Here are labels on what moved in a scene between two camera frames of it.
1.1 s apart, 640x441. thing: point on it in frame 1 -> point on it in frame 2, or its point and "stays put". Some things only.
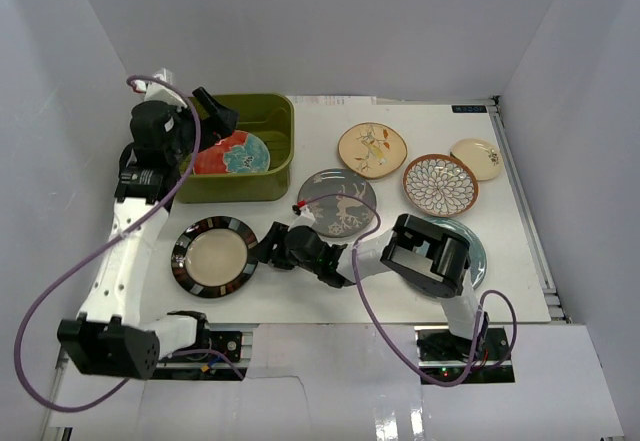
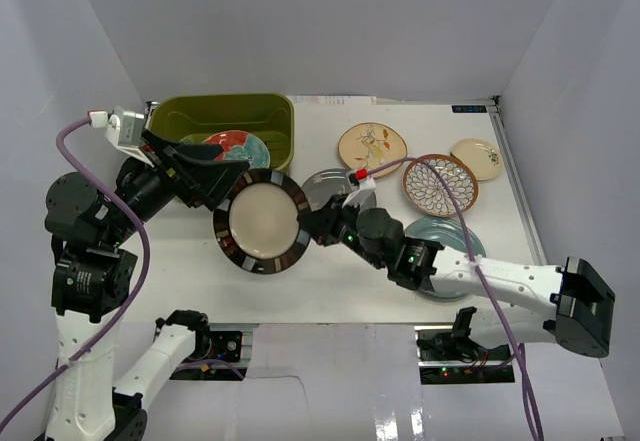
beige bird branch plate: (372, 150) stays put
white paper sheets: (333, 100) stays put
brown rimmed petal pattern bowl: (441, 183) stays put
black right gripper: (264, 251) -> (322, 223)
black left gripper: (201, 122) -> (170, 171)
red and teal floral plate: (241, 152) stays put
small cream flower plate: (482, 157) stays put
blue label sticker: (469, 108) stays put
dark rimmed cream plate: (215, 257) -> (257, 226)
